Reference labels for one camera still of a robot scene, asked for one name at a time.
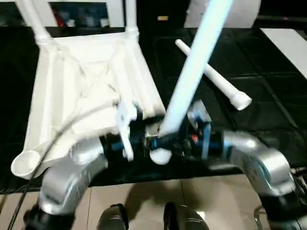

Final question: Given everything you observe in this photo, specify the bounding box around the black robot foot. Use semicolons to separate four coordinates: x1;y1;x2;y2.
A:
97;203;129;230
163;201;209;230

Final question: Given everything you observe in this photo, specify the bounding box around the black right robot foot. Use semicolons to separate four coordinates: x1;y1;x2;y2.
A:
163;201;209;230

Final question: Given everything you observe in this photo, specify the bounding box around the white flat board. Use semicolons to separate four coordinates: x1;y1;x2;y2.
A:
260;28;307;80

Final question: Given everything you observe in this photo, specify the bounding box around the black left robot foot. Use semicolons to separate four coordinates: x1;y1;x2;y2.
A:
97;203;129;230

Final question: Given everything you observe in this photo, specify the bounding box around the white cabinet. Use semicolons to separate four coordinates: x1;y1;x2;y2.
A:
0;0;126;28

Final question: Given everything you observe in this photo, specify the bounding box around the black box with yellow label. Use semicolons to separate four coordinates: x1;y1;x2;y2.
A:
137;0;192;30

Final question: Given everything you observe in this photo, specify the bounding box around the white plastic table top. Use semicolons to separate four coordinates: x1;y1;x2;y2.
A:
11;30;167;180

